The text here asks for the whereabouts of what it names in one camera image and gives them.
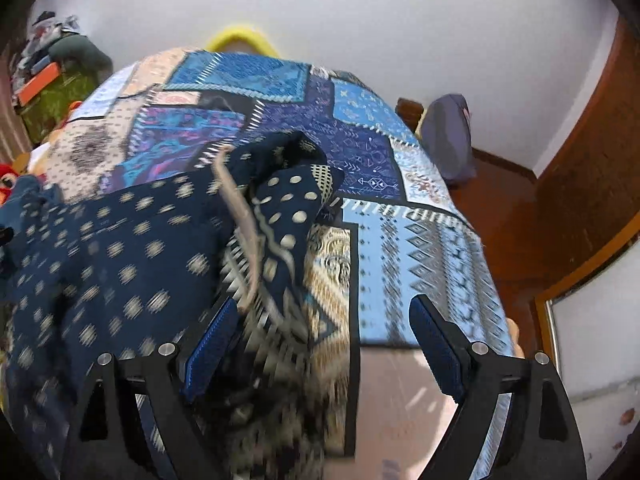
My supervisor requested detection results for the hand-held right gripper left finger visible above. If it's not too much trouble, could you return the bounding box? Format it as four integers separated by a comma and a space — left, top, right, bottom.
62, 297, 240, 480

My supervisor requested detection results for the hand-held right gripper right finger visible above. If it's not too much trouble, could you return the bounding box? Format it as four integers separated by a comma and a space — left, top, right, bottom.
409, 294, 588, 480

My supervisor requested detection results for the navy patterned hooded garment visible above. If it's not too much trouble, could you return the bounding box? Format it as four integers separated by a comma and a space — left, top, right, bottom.
0, 130, 361, 480

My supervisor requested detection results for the pile of mixed clothes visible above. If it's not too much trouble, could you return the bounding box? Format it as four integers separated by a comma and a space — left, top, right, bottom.
12, 10, 113, 91

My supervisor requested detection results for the pink bed sheet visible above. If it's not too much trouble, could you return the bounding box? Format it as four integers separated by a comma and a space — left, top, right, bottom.
345, 345, 481, 480

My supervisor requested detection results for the white door with stickers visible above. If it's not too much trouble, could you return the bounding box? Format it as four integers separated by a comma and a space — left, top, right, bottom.
545, 265, 640, 480

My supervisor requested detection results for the blue patchwork blanket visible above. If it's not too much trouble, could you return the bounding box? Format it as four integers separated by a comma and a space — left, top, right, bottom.
30, 47, 518, 480

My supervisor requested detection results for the grey backpack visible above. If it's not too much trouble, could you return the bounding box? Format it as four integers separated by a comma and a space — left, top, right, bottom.
420, 92, 477, 187

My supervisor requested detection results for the brown wooden wardrobe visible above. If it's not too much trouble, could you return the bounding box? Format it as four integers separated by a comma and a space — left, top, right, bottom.
532, 15, 640, 351

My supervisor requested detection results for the wooden stool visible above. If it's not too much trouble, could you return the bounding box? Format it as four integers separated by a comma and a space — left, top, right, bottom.
396, 97, 426, 133

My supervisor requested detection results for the red plush toy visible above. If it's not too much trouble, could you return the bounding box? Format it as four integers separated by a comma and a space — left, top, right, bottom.
0, 162, 26, 206

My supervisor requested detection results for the green patterned cloth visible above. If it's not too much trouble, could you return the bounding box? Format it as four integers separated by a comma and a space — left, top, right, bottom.
20, 67, 108, 136

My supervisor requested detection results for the orange box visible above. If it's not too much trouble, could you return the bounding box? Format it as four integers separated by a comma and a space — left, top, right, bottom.
17, 62, 62, 106

